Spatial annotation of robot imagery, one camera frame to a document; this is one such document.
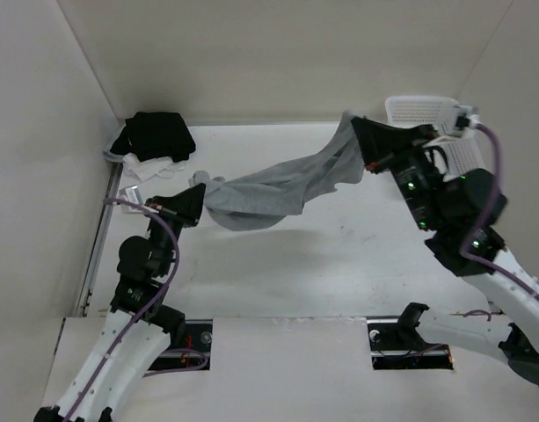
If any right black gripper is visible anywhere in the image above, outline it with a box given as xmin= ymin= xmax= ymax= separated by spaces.
xmin=353 ymin=114 xmax=445 ymax=229

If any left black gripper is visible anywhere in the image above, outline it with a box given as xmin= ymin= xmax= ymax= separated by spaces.
xmin=142 ymin=183 xmax=205 ymax=277

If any grey tank top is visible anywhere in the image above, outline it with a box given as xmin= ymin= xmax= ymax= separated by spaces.
xmin=189 ymin=111 xmax=364 ymax=231

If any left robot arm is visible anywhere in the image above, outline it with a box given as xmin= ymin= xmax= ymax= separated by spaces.
xmin=34 ymin=184 xmax=208 ymax=421

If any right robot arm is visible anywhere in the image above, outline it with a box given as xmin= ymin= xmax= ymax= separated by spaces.
xmin=351 ymin=113 xmax=539 ymax=386

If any folded white tank top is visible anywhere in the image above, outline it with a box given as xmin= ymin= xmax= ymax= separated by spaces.
xmin=103 ymin=129 xmax=187 ymax=182

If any folded black tank top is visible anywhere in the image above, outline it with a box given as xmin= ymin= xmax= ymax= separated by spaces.
xmin=106 ymin=112 xmax=196 ymax=163

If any white plastic basket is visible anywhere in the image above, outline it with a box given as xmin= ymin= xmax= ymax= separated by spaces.
xmin=384 ymin=95 xmax=485 ymax=179

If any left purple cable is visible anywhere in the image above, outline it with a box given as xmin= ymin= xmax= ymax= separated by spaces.
xmin=64 ymin=196 xmax=208 ymax=422

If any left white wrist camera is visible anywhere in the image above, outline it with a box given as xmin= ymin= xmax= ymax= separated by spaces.
xmin=118 ymin=186 xmax=143 ymax=215

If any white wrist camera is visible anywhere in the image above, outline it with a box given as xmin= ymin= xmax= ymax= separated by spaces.
xmin=447 ymin=105 xmax=479 ymax=137
xmin=118 ymin=186 xmax=143 ymax=215

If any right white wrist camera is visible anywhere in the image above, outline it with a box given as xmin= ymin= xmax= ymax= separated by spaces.
xmin=447 ymin=105 xmax=479 ymax=137

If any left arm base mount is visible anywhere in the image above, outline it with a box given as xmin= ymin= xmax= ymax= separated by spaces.
xmin=149 ymin=319 xmax=214 ymax=372

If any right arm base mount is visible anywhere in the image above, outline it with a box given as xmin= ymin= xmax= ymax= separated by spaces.
xmin=367 ymin=302 xmax=453 ymax=370

